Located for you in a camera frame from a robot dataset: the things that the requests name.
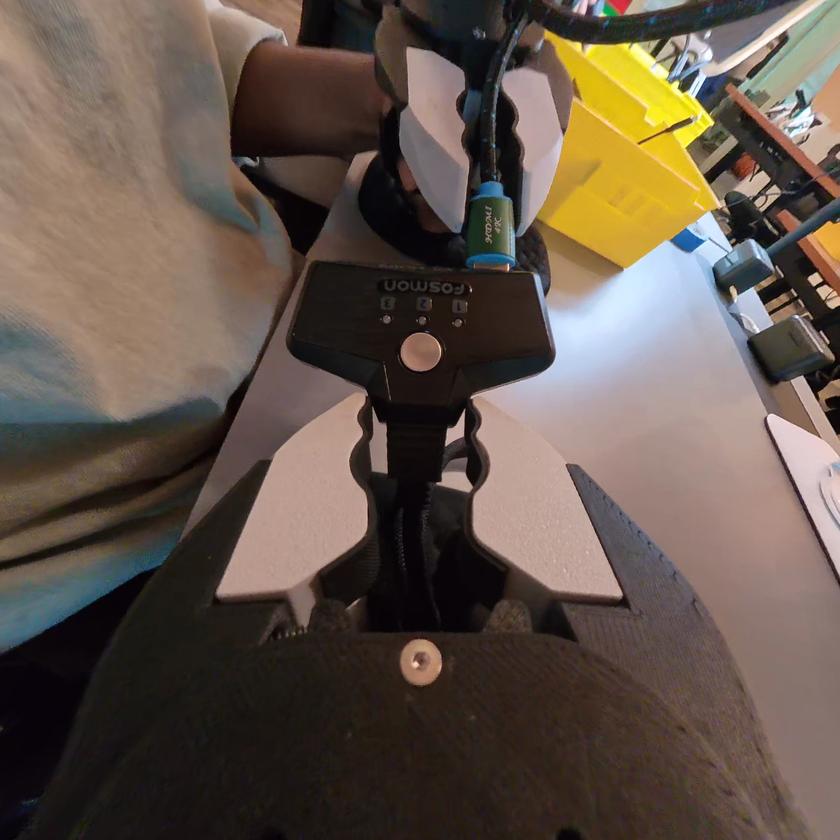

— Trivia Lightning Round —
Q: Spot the black HDMI switch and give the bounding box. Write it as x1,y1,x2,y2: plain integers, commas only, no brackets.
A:
286,260,557,634

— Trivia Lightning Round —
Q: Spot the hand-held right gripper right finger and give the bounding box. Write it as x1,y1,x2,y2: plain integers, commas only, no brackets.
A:
465,395,626,605

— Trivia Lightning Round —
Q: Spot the yellow plastic bin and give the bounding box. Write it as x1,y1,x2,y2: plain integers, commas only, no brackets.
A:
541,29,716,142
535,97,721,270

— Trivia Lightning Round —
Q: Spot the person's left forearm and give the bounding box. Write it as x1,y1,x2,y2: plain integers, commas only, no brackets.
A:
230,41,395,160

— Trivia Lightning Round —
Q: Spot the black mesh pad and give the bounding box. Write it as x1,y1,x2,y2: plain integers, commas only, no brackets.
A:
357,152,551,291

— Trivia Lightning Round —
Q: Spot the black braided HDMI cable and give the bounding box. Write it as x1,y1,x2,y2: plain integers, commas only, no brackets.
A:
459,0,808,274

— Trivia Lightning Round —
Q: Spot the person's left hand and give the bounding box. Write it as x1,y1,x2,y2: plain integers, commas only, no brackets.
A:
392,157,457,235

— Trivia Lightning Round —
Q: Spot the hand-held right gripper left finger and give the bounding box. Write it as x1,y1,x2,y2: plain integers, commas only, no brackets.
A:
214,392,378,605

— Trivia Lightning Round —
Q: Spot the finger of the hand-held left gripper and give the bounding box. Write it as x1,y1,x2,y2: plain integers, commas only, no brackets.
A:
500,64,568,238
398,45,485,235

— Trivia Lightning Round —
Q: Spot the grey power adapter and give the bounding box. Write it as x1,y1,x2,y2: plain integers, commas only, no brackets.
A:
747,315,836,383
712,238,777,294

